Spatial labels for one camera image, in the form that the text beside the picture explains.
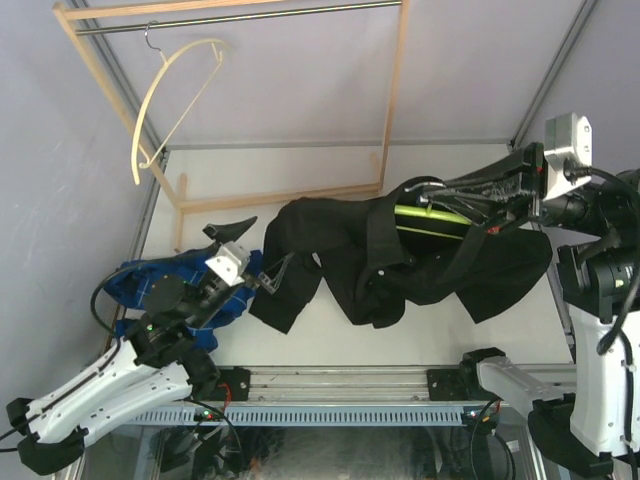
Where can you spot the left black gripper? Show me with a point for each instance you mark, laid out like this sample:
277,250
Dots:
222,233

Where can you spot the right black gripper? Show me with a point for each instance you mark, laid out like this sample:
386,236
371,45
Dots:
498,208

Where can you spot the green hanger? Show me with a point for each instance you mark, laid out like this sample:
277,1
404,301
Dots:
427,220

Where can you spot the blue plaid shirt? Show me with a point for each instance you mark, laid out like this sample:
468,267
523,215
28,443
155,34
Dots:
133,281

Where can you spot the black shirt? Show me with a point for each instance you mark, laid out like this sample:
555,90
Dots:
373,271

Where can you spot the wooden clothes rack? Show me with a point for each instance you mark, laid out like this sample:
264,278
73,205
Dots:
319,87

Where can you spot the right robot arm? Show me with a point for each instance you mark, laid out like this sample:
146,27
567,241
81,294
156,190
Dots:
588,430

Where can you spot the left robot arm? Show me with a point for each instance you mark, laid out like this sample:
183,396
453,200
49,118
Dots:
154,363

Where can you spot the cream hanger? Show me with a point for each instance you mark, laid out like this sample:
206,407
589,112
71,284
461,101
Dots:
193,98

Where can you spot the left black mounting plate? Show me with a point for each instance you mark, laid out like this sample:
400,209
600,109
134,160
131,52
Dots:
228,384

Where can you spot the black mounting plate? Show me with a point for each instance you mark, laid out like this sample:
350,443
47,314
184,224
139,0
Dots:
228,384
447,384

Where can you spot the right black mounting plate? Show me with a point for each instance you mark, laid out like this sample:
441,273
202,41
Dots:
447,384

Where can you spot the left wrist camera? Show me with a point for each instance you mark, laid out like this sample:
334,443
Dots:
229,263

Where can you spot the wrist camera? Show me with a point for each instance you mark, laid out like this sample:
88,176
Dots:
229,263
567,146

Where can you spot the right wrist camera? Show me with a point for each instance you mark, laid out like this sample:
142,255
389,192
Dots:
567,146

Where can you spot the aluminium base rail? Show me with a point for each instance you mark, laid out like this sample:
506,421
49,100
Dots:
315,385

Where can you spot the grey slotted cable duct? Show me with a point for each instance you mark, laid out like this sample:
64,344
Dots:
316,416

